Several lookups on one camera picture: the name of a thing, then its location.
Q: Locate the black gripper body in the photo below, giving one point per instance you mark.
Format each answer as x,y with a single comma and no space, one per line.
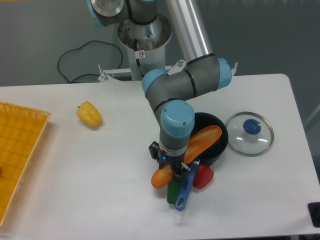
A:
174,162

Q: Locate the long orange toy bread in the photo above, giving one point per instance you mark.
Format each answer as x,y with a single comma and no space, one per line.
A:
198,143

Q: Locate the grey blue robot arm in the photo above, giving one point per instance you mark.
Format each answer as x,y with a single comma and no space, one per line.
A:
168,94

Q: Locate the green toy bell pepper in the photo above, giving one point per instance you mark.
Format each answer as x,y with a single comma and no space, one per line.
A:
173,190

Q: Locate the red toy bell pepper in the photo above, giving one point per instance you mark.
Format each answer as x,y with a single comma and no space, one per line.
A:
203,177

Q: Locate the glass lid blue knob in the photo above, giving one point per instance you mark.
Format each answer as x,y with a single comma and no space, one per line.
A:
249,134

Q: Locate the yellow toy bell pepper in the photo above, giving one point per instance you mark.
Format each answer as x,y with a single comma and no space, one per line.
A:
89,115

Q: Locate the black object table corner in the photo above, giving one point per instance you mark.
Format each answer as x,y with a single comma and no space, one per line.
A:
314,211

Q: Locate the yellow plastic basket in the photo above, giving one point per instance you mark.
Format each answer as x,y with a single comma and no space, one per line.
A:
20,131

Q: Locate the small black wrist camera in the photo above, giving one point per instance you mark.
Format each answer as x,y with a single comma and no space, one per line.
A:
154,150

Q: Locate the black pot blue handle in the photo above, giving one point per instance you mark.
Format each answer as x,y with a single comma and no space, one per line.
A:
208,157

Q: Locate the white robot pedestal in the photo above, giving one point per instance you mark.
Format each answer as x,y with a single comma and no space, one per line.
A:
146,50

